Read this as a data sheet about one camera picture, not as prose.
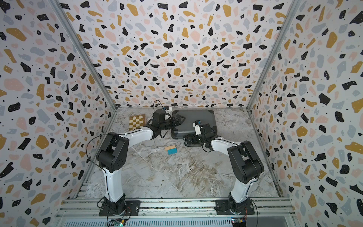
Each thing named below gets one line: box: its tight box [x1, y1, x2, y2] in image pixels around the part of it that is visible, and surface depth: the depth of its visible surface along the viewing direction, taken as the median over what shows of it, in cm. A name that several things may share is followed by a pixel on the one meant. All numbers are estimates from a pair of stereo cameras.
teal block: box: [167, 148, 178, 156], surface depth 97 cm
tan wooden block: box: [164, 145, 176, 152], surface depth 99 cm
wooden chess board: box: [129, 113, 147, 131], surface depth 111 cm
